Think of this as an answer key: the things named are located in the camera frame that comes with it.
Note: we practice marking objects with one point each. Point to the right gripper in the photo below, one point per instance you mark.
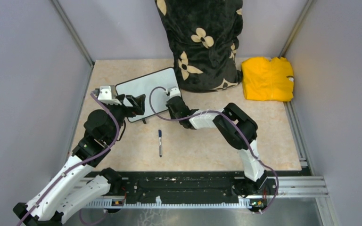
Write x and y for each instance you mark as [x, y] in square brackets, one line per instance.
[170, 110]

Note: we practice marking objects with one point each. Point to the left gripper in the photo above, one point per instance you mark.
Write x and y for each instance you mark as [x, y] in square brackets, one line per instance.
[138, 103]

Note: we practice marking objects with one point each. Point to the white marker pen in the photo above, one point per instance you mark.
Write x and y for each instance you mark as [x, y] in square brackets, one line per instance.
[160, 147]

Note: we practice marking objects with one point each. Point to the small whiteboard black frame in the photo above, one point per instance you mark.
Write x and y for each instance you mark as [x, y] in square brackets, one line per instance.
[152, 85]

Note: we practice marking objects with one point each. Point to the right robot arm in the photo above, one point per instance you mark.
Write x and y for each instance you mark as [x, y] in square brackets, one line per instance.
[239, 131]

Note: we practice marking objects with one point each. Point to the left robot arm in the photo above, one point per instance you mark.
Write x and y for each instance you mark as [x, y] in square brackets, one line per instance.
[59, 199]

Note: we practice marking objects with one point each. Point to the black floral blanket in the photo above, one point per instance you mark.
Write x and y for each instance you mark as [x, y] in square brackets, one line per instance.
[203, 38]

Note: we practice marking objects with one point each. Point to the folded yellow garment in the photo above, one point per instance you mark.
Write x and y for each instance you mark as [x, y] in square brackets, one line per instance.
[268, 79]

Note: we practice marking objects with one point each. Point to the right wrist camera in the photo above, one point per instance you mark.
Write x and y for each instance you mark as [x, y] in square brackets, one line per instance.
[173, 92]

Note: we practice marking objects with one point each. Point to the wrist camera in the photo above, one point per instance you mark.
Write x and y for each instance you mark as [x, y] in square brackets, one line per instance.
[173, 92]
[106, 94]

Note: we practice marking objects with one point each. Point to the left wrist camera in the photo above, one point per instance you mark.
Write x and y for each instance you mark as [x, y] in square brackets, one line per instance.
[106, 94]

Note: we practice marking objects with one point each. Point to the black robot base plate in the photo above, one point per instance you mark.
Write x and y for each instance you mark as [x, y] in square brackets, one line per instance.
[275, 202]

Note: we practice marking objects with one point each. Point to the aluminium rail frame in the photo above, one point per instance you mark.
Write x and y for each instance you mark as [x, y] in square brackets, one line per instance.
[212, 192]

